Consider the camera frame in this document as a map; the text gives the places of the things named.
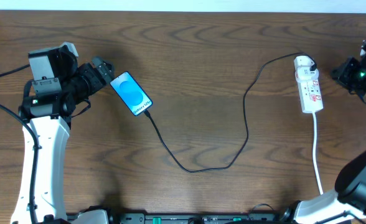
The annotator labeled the blue smartphone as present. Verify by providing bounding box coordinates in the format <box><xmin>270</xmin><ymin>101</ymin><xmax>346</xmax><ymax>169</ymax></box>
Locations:
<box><xmin>110</xmin><ymin>72</ymin><xmax>153</xmax><ymax>116</ymax></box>

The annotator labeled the white power strip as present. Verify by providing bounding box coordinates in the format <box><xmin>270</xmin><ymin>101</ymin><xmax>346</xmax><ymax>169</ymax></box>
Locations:
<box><xmin>295</xmin><ymin>67</ymin><xmax>324</xmax><ymax>114</ymax></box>

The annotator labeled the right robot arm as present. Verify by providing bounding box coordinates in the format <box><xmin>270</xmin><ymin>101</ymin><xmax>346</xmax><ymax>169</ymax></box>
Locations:
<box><xmin>278</xmin><ymin>40</ymin><xmax>366</xmax><ymax>223</ymax></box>

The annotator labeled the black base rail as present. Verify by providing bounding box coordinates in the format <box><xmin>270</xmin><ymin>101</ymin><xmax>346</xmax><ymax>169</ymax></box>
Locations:
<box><xmin>66</xmin><ymin>212</ymin><xmax>352</xmax><ymax>224</ymax></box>

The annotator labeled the white USB charger adapter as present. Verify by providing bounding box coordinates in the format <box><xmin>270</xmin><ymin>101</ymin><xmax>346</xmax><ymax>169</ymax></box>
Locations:
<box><xmin>294</xmin><ymin>55</ymin><xmax>317</xmax><ymax>75</ymax></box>

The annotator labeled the white power strip cord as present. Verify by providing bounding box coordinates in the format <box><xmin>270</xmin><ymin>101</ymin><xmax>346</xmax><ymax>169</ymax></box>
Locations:
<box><xmin>311</xmin><ymin>112</ymin><xmax>324</xmax><ymax>196</ymax></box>

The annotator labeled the black charging cable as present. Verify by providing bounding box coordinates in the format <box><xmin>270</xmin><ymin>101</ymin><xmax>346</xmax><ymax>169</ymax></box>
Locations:
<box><xmin>143</xmin><ymin>52</ymin><xmax>317</xmax><ymax>174</ymax></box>

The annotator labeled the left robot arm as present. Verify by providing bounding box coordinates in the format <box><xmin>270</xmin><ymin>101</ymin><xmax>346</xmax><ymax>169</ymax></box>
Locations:
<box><xmin>11</xmin><ymin>42</ymin><xmax>115</xmax><ymax>223</ymax></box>

